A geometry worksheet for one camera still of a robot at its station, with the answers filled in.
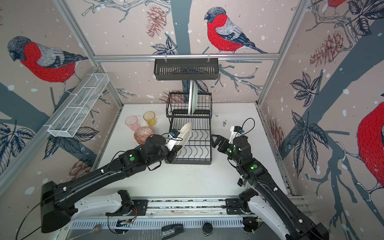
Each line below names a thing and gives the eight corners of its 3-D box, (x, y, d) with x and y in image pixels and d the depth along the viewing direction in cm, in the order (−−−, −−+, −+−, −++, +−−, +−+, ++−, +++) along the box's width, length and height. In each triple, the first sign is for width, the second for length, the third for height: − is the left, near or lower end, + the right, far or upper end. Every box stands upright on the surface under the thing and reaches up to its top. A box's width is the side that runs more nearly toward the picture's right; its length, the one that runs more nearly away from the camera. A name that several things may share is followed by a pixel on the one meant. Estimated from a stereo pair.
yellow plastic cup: (144, 127, 108) (141, 120, 101) (147, 118, 113) (144, 111, 107) (156, 127, 108) (153, 120, 101) (158, 118, 113) (155, 111, 107)
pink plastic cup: (126, 128, 107) (122, 122, 102) (132, 120, 112) (129, 114, 107) (137, 132, 105) (133, 126, 99) (143, 124, 110) (140, 118, 104)
